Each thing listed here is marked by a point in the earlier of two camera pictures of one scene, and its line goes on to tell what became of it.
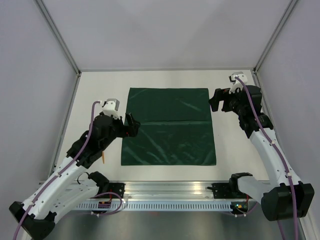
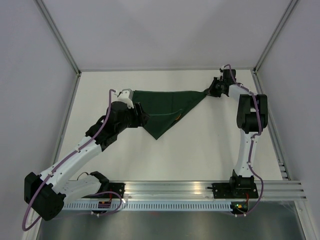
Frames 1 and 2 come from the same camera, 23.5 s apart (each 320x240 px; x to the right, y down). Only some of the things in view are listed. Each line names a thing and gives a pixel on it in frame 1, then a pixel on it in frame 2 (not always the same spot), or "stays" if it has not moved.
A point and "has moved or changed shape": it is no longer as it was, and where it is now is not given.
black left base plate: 117,188 stays
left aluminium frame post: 59,37 stays
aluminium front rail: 160,191 stays
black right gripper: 222,94 → 211,91
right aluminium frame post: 292,4 stays
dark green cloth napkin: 168,127 has moved or changed shape
